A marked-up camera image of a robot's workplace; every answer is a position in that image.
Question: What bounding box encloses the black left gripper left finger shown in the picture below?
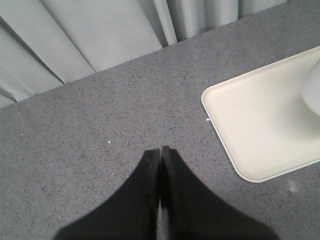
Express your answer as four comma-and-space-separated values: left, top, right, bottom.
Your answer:
54, 149, 161, 240

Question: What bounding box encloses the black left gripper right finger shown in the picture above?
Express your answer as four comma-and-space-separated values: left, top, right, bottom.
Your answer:
160, 146, 279, 240

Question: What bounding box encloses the grey pleated curtain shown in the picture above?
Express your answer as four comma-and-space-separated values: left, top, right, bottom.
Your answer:
0, 0, 280, 107

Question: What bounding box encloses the white smiley face mug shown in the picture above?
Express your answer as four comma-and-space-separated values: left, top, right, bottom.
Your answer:
301, 60, 320, 116

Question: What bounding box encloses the cream rectangular plastic tray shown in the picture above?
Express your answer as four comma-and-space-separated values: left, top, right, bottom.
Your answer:
201, 47, 320, 183

